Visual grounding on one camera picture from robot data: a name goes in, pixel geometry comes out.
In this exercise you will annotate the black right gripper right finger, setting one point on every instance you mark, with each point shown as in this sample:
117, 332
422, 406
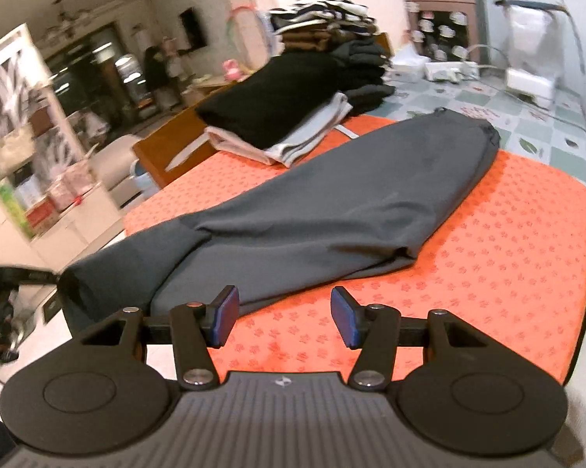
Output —
377, 331

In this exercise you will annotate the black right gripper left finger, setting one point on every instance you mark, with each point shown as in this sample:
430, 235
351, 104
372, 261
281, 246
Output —
191, 329

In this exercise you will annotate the grey trousers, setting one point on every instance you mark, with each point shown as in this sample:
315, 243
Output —
362, 209

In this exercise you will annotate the stack of folded clothes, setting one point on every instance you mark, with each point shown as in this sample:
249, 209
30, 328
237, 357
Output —
331, 67

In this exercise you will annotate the orange patterned mat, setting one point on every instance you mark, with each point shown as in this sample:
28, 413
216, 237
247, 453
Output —
511, 261

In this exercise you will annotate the white lattice shelf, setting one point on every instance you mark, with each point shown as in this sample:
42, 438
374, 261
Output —
53, 208

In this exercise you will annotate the checkered green white tablecloth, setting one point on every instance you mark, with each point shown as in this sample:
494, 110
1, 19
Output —
554, 137

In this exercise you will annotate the white tissue box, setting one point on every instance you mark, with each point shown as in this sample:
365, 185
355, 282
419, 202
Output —
408, 68

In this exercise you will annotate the white power strip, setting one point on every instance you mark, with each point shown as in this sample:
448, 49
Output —
451, 71

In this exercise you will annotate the pink cabinet with cups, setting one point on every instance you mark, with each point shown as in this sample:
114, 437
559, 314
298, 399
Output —
444, 30

